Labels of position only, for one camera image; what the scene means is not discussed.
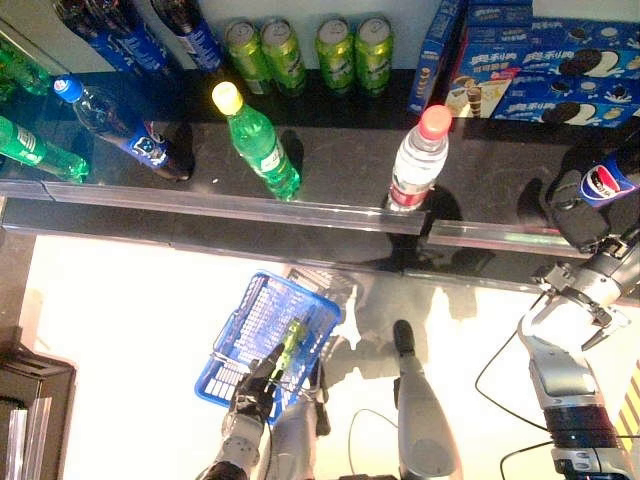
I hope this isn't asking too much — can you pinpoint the green soda can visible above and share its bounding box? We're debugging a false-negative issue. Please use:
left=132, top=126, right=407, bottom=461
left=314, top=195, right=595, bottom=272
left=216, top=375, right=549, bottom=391
left=354, top=16, right=395, bottom=98
left=260, top=17, right=308, bottom=98
left=223, top=19, right=274, bottom=97
left=314, top=17, right=357, bottom=97

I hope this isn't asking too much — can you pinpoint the black cable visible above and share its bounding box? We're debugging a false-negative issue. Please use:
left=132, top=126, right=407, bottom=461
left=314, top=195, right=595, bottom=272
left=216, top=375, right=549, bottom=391
left=473, top=327, right=551, bottom=436
left=346, top=407, right=402, bottom=479
left=499, top=438, right=557, bottom=480

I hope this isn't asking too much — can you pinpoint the small green bottle in basket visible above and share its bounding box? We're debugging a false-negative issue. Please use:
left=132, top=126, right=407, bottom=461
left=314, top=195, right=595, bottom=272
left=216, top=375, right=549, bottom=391
left=272, top=318, right=307, bottom=377

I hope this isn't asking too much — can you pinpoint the short clear shelf price rail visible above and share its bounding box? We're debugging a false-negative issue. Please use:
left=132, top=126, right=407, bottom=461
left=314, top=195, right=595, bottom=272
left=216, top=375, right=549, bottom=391
left=426, top=218, right=592, bottom=259

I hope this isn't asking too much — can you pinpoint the water bottle with red cap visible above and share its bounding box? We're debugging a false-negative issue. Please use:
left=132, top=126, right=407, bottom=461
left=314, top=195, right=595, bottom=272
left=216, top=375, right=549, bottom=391
left=386, top=104, right=454, bottom=214

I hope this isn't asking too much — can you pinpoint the silver left robot leg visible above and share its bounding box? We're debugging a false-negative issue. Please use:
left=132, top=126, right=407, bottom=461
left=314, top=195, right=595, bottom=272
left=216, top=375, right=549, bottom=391
left=257, top=367, right=332, bottom=480

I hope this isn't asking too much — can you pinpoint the green Sprite bottle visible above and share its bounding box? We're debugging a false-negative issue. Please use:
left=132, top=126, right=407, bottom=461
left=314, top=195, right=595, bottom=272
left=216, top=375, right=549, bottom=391
left=0, top=115, right=92, bottom=183
left=0, top=33, right=52, bottom=97

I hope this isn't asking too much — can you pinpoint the black cabinet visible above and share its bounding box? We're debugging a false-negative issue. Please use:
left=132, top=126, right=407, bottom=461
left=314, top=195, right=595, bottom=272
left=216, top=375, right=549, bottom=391
left=0, top=325, right=80, bottom=480

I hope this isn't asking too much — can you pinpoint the upright blue cookie box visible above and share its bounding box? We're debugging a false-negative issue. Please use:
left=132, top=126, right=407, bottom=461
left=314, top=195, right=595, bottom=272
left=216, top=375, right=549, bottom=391
left=406, top=0, right=469, bottom=115

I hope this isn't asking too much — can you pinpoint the blue Oreo cookie box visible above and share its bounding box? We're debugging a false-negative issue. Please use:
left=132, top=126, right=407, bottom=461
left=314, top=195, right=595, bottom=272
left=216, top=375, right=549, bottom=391
left=466, top=0, right=534, bottom=27
left=491, top=74, right=640, bottom=129
left=463, top=17, right=640, bottom=82

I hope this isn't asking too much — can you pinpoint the green bottle with yellow cap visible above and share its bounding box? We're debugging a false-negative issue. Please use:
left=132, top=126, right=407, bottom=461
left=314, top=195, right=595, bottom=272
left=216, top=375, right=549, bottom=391
left=210, top=80, right=303, bottom=203

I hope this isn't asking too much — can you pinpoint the large Pepsi cola bottle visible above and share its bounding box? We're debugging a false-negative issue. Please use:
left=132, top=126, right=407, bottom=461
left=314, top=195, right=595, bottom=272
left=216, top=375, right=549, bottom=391
left=53, top=0, right=177, bottom=77
left=149, top=0, right=225, bottom=72

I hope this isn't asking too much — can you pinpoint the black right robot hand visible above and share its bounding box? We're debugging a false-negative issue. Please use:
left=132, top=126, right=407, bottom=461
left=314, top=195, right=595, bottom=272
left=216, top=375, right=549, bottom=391
left=545, top=168, right=640, bottom=254

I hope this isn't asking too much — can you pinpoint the blue wafer roll box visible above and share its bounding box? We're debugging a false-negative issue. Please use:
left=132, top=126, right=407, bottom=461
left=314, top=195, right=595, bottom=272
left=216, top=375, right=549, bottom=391
left=443, top=64, right=522, bottom=120

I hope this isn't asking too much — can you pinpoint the Pepsi bottle with blue cap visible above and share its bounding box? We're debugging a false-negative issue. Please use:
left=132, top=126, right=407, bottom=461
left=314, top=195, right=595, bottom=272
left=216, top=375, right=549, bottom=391
left=52, top=74, right=195, bottom=182

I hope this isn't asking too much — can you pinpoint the long clear shelf price rail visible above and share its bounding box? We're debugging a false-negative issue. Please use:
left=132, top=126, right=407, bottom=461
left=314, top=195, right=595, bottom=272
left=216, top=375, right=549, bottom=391
left=0, top=178, right=432, bottom=235

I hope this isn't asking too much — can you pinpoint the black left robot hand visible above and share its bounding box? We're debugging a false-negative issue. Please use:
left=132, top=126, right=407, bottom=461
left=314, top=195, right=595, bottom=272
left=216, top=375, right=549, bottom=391
left=231, top=343, right=287, bottom=427

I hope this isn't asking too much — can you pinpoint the blue plastic shopping basket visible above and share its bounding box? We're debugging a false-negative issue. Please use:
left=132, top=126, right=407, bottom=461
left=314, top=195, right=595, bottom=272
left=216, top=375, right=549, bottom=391
left=193, top=269, right=344, bottom=427

